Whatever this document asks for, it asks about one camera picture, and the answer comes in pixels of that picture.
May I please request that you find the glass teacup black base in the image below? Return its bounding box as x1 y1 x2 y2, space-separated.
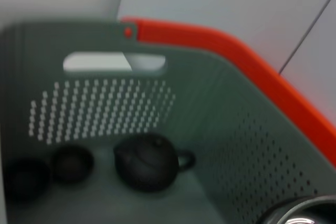
258 194 336 224

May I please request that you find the orange basket carry handle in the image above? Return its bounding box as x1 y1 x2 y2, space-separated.
120 16 336 168

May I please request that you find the grey-green perforated storage basket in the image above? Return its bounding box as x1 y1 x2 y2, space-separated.
0 19 336 224

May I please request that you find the small dark clay cup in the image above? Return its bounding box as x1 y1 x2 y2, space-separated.
4 157 52 201
51 144 95 184

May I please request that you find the black clay teapot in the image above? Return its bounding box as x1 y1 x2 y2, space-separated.
112 132 196 192

